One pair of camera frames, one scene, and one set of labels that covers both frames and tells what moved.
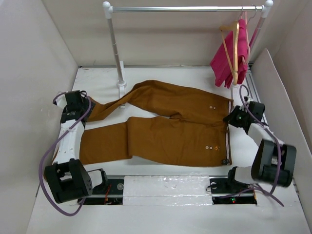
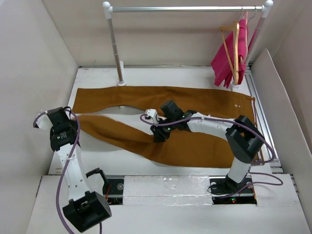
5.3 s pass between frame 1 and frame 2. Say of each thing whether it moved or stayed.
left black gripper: moved
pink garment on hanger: stayed
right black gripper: moved
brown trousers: moved
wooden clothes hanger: stayed
